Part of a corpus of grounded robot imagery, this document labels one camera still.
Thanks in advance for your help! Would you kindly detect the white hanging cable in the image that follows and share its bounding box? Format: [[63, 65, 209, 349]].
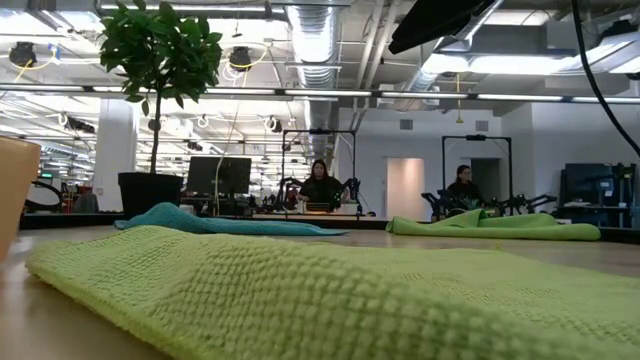
[[213, 94, 241, 217]]

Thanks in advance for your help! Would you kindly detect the smooth green microfiber towel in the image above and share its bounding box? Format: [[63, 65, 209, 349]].
[[385, 208, 602, 242]]

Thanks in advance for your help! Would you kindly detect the black ceiling device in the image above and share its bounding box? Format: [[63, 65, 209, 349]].
[[8, 41, 37, 69], [228, 45, 254, 70]]

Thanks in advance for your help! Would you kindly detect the teal microfiber towel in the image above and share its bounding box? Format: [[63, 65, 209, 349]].
[[112, 201, 350, 237]]

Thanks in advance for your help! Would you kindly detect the wooden background workbench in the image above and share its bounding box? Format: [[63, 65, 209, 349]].
[[252, 212, 379, 222]]

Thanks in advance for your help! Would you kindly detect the black plant pot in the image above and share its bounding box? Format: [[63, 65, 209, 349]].
[[117, 172, 185, 221]]

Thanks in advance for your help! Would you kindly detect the black computer monitor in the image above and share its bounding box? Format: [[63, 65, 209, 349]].
[[186, 156, 253, 196]]

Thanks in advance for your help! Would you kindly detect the black metal rig frame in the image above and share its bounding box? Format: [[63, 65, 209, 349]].
[[441, 133, 514, 216], [281, 128, 357, 217]]

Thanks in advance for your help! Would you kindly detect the black monitor on desk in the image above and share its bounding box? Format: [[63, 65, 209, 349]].
[[559, 162, 637, 209]]

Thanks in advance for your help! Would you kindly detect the light green waffle microfiber towel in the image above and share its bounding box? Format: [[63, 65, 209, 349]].
[[24, 224, 640, 360]]

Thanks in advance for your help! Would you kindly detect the silver corrugated ceiling duct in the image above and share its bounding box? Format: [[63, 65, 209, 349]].
[[285, 0, 342, 161]]

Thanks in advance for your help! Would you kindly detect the long ceiling light strip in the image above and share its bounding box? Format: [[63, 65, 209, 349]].
[[379, 91, 470, 100], [476, 93, 565, 102], [204, 87, 374, 98]]

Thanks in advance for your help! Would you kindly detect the silver smooth ceiling duct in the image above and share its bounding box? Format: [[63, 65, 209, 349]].
[[402, 19, 506, 94]]

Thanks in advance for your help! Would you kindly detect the green leafy indoor tree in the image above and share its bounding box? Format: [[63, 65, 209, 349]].
[[98, 0, 224, 175]]

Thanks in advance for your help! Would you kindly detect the yellow hanging cable pendant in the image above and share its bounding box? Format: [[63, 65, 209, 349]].
[[454, 72, 464, 125]]

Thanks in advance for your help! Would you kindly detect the pale pink door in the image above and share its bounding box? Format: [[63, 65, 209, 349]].
[[385, 157, 426, 222]]

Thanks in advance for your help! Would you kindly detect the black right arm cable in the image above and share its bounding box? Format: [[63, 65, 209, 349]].
[[571, 0, 640, 157]]

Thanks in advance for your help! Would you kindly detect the person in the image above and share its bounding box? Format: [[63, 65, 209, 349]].
[[297, 158, 351, 214], [446, 164, 485, 209]]

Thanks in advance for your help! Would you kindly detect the white building column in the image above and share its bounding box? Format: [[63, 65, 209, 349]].
[[93, 98, 139, 212]]

